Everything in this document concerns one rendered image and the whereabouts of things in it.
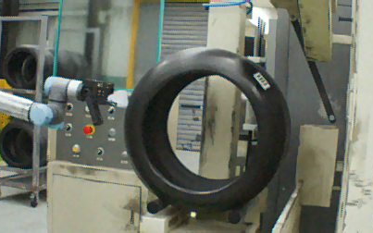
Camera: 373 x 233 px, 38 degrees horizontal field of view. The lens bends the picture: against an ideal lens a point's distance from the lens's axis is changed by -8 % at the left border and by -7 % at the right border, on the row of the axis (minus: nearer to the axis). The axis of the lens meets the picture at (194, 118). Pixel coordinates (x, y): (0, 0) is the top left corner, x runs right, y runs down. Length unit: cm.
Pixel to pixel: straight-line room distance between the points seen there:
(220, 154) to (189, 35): 938
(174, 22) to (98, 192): 914
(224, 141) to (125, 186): 63
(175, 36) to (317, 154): 965
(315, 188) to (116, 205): 101
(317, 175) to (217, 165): 41
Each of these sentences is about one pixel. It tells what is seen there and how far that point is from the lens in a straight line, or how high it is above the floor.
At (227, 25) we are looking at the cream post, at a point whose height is 156.
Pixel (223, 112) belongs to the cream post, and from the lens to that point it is 220.
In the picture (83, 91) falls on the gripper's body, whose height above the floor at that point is 127.
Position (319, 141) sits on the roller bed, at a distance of 209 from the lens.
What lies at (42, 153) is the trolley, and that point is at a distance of 564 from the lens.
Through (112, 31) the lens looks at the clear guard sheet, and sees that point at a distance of 268.
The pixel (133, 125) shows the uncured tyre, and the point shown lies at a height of 117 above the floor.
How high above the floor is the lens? 132
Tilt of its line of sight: 3 degrees down
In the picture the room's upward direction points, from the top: 4 degrees clockwise
